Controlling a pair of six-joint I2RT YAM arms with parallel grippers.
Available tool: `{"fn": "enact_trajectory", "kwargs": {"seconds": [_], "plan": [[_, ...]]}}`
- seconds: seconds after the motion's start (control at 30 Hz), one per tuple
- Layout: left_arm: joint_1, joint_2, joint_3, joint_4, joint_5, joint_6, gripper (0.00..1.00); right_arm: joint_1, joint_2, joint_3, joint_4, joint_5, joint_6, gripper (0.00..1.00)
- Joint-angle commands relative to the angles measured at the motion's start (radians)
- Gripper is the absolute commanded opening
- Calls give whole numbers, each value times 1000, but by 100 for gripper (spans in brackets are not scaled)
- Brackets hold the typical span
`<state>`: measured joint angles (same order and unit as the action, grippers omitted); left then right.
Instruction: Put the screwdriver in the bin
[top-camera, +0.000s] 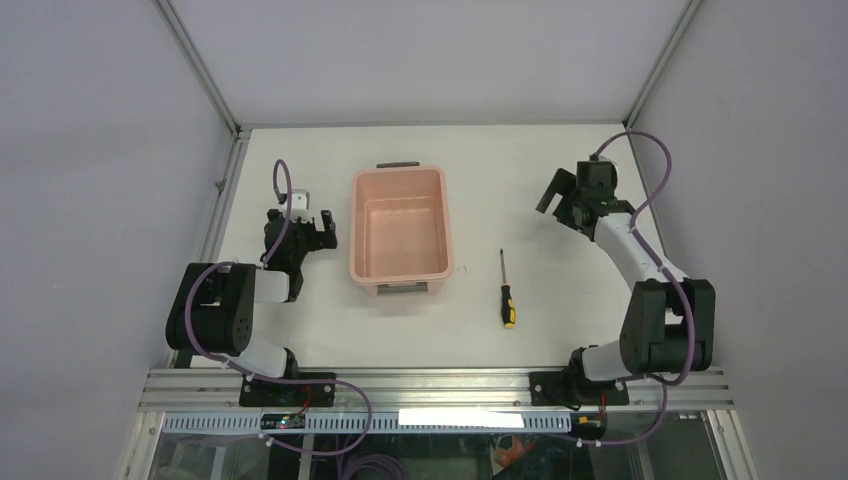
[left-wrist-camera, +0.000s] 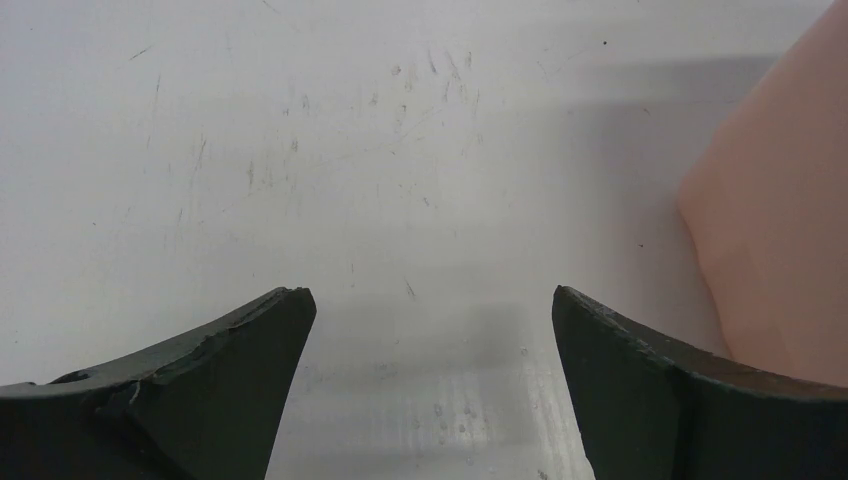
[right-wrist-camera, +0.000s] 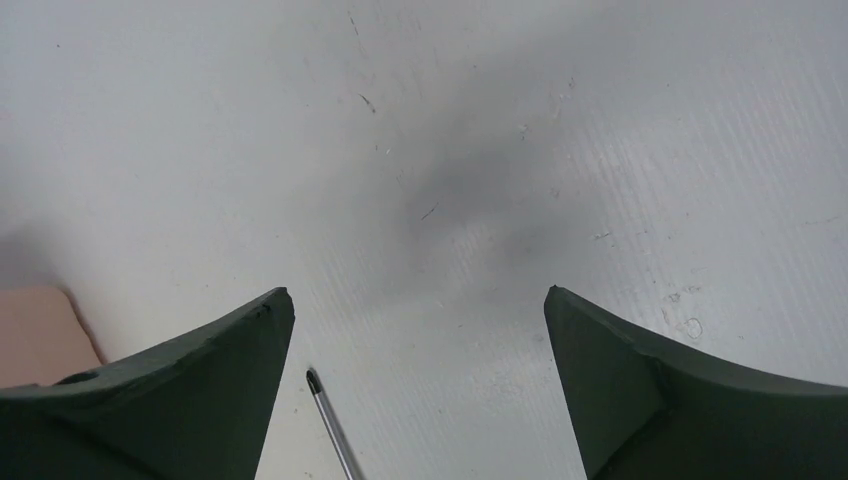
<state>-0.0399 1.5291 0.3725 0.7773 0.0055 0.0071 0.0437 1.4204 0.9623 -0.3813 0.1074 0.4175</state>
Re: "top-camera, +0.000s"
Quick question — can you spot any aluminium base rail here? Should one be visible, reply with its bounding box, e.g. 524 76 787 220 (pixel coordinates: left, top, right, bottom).
138 367 736 412

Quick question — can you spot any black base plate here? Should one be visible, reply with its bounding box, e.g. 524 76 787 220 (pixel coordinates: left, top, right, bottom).
528 370 630 410
238 371 336 409

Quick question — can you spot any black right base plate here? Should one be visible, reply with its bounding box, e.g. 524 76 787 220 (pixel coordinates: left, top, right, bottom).
528 370 630 410

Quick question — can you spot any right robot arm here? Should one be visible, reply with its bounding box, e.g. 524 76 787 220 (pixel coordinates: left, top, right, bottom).
530 159 716 409

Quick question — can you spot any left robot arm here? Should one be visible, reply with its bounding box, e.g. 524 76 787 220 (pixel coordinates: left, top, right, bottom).
165 209 338 406

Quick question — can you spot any yellow black screwdriver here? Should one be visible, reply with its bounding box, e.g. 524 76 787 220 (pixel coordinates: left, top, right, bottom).
499 249 516 329

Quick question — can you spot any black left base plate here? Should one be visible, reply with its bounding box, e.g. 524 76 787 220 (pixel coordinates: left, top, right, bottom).
238 371 336 409

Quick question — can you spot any white slotted cable duct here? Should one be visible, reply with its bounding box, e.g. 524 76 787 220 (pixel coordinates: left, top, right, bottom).
162 408 572 436

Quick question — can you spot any pink plastic bin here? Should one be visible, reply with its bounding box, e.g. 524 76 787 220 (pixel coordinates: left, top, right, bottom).
349 162 454 295

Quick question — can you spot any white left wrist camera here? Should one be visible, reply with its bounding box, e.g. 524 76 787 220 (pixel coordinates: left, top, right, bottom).
278 189 314 223

